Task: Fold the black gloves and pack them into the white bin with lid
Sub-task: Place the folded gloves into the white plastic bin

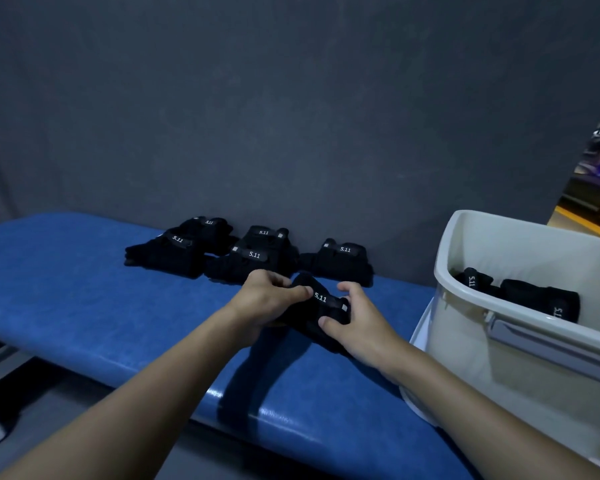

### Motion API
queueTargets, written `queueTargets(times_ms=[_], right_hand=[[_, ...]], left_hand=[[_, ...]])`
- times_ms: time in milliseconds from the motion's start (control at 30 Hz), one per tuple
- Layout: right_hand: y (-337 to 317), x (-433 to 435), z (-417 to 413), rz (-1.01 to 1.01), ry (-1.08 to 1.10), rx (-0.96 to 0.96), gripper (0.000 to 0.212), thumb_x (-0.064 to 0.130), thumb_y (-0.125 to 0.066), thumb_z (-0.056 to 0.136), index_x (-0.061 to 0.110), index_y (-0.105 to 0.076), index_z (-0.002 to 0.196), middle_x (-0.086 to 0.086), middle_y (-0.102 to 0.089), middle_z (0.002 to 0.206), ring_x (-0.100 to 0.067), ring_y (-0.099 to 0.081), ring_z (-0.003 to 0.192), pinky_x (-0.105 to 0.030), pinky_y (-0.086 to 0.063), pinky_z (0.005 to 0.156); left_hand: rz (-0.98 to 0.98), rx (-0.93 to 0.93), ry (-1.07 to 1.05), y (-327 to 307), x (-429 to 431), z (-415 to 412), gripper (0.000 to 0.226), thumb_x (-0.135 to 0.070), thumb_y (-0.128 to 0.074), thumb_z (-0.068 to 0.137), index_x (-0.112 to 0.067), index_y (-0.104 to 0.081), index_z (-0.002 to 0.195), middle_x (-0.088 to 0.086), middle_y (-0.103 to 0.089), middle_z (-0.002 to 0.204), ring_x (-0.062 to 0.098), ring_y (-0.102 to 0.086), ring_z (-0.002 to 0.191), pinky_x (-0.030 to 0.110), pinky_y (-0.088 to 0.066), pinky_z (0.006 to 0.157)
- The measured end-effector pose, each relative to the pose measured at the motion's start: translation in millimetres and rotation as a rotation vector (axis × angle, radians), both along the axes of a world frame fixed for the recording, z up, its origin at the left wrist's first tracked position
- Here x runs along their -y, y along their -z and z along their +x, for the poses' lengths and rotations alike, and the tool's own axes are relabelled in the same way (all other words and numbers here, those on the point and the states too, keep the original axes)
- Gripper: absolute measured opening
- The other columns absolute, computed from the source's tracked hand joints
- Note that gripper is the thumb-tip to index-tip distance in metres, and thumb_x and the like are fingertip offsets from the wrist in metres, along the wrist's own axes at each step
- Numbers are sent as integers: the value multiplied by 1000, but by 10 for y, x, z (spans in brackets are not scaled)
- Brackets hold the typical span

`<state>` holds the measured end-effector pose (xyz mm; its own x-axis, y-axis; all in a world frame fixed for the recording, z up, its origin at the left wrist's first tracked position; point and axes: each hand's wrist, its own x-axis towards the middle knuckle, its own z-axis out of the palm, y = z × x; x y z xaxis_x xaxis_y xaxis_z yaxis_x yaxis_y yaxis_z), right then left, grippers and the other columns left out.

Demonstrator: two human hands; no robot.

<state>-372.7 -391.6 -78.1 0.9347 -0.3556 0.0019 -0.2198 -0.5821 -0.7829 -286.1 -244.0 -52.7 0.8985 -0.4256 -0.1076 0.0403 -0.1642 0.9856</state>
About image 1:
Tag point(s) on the person's left hand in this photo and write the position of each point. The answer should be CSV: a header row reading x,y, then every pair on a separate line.
x,y
265,299

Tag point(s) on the white plastic lid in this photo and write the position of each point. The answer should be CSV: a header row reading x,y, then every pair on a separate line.
x,y
417,339

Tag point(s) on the person's right hand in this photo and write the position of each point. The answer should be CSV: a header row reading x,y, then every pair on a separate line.
x,y
370,339

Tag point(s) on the blue padded bench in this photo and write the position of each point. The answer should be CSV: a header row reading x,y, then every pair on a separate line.
x,y
80,294

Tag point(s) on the person's left forearm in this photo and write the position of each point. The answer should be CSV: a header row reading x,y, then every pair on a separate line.
x,y
120,414

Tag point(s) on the person's right forearm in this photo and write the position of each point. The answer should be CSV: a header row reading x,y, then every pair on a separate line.
x,y
490,429

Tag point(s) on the white storage box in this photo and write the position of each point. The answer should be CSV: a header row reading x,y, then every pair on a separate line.
x,y
530,244

